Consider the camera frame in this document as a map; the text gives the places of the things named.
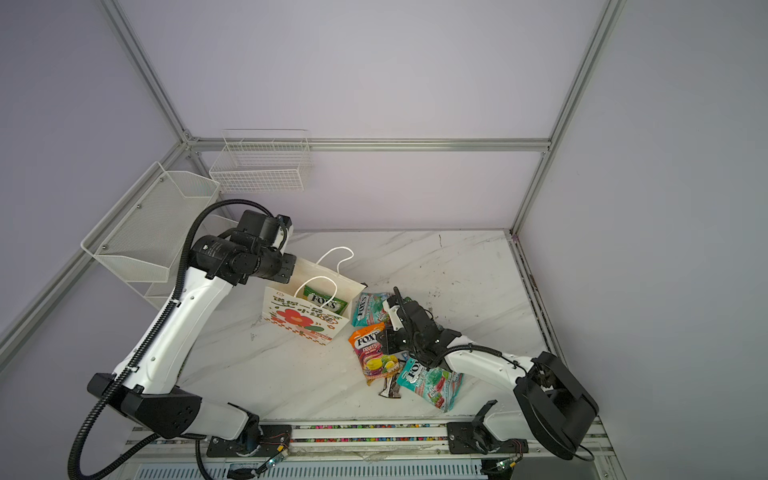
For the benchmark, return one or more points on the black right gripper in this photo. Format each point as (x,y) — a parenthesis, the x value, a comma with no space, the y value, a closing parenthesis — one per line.
(386,341)

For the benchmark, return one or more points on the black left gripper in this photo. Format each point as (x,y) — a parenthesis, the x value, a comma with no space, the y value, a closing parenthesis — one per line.
(288,261)

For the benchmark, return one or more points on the white floral paper bag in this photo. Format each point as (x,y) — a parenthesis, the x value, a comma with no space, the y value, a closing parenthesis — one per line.
(284,306)

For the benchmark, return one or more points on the green yellow Fox's candy bag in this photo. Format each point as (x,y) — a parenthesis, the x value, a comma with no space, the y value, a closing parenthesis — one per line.
(325,301)

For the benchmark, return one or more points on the orange Fox's fruits bag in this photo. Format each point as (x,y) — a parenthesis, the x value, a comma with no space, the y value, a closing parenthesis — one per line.
(368,344)

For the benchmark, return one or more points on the teal Fox's large candy bag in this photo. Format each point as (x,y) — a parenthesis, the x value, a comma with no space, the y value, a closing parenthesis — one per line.
(437,386)

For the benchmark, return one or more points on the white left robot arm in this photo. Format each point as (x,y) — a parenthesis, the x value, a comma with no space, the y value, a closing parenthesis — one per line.
(143,387)

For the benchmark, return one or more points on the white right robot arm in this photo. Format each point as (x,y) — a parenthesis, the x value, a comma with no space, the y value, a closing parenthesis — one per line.
(556,406)

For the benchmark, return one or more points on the teal Fox's mint blossom bag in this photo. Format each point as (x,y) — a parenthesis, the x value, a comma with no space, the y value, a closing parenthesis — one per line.
(370,310)

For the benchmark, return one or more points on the dark brown snack bar wrapper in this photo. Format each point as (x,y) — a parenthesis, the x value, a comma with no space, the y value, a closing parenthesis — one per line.
(391,388)

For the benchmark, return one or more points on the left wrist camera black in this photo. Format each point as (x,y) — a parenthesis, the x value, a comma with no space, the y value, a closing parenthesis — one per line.
(272,231)

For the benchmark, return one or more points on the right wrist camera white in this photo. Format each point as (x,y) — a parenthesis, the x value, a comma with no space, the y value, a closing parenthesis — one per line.
(393,313)

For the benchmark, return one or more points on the white wire wall basket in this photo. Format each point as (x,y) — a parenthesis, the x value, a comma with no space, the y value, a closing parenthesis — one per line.
(263,160)

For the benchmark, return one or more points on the white mesh wall basket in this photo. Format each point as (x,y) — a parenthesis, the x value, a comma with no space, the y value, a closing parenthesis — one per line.
(140,239)

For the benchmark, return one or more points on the aluminium cage frame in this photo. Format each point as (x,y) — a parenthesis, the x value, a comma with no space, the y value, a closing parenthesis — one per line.
(35,314)

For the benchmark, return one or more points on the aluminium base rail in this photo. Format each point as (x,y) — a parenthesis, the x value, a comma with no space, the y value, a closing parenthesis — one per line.
(393,449)

